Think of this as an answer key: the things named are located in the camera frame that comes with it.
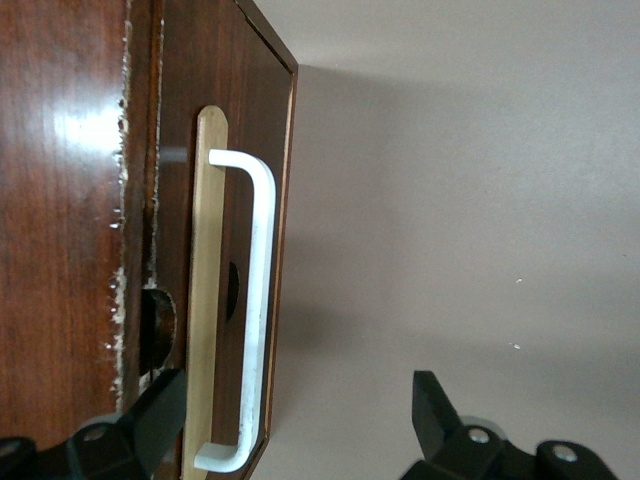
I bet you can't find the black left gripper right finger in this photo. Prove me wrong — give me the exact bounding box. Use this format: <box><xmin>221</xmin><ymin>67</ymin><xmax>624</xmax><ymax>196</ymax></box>
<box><xmin>399</xmin><ymin>369</ymin><xmax>621</xmax><ymax>480</ymax></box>

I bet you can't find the white metal drawer handle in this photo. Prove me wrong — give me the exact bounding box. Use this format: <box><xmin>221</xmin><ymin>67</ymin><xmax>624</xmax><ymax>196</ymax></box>
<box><xmin>193</xmin><ymin>148</ymin><xmax>277</xmax><ymax>474</ymax></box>

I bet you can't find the light wooden slat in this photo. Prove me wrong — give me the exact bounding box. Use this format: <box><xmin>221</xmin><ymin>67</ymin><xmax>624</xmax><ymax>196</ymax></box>
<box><xmin>180</xmin><ymin>104</ymin><xmax>230</xmax><ymax>480</ymax></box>

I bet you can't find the dark brown wooden cabinet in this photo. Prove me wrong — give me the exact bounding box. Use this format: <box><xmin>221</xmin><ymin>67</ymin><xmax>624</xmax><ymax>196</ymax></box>
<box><xmin>0</xmin><ymin>0</ymin><xmax>179</xmax><ymax>451</ymax></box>

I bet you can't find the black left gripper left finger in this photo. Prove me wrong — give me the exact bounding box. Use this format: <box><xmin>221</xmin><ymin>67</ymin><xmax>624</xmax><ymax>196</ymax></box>
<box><xmin>0</xmin><ymin>368</ymin><xmax>187</xmax><ymax>480</ymax></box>

